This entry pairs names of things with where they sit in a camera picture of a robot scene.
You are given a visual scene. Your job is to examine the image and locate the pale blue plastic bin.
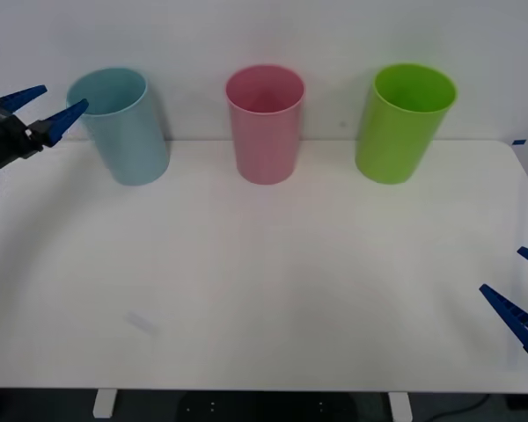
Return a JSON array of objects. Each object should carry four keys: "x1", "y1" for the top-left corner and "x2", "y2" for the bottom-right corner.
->
[{"x1": 65, "y1": 66, "x2": 171, "y2": 187}]

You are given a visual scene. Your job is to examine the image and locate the black floor cable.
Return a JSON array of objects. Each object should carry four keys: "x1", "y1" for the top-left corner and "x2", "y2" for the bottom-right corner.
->
[{"x1": 415, "y1": 392, "x2": 490, "y2": 421}]

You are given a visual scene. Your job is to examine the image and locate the green plastic bin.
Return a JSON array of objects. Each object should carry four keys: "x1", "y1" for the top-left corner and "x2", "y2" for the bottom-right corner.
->
[{"x1": 354, "y1": 62, "x2": 458, "y2": 186}]

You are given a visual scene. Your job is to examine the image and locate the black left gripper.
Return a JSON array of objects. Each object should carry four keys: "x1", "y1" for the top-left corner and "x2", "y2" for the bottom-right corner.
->
[{"x1": 0, "y1": 84, "x2": 90, "y2": 171}]

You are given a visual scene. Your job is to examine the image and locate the white table leg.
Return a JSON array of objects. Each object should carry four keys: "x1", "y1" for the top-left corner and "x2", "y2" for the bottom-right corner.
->
[
  {"x1": 387, "y1": 391, "x2": 413, "y2": 422},
  {"x1": 92, "y1": 389, "x2": 118, "y2": 419}
]

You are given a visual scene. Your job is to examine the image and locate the pink plastic bin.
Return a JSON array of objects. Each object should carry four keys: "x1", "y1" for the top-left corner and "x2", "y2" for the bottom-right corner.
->
[{"x1": 224, "y1": 63, "x2": 306, "y2": 186}]

